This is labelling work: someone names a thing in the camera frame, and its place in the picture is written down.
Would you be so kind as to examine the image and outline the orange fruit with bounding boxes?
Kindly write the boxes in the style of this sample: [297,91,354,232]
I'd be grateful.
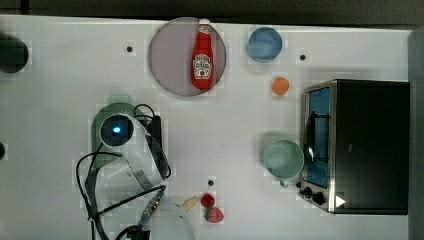
[272,77,290,96]

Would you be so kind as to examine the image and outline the green mug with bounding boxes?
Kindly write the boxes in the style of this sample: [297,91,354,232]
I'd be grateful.
[263,139,304,188]

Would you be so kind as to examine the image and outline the black toaster oven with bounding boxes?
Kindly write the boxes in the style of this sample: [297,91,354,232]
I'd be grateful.
[297,79,410,215]

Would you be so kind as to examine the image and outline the grey round plate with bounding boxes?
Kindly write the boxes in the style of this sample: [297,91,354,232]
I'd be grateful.
[148,17,207,96]

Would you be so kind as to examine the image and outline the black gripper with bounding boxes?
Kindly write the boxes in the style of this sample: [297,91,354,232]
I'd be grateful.
[146,115,162,145]

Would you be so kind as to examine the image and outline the black cylinder lower post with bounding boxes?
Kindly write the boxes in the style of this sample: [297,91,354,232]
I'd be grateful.
[0,142,6,160]

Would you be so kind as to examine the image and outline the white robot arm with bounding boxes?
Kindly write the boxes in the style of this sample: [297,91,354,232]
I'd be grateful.
[82,113,196,240]

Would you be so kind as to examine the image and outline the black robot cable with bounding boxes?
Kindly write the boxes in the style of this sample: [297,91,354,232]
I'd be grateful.
[75,103,173,240]

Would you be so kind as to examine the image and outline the black cylinder table post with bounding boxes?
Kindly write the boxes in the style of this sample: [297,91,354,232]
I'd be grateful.
[0,33,29,74]

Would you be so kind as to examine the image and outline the small red fruit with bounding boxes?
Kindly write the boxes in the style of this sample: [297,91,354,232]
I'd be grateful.
[201,193,215,208]

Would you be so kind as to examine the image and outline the blue bowl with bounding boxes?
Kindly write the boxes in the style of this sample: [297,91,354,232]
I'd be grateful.
[247,27,283,63]

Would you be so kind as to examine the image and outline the yellow banana toy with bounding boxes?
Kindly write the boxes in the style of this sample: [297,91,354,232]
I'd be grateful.
[183,196,198,211]

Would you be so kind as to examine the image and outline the red ketchup bottle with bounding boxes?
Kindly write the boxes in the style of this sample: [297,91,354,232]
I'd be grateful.
[190,19,214,90]

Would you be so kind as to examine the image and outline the red strawberry toy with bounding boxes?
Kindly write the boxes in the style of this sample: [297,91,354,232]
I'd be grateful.
[205,207,224,223]

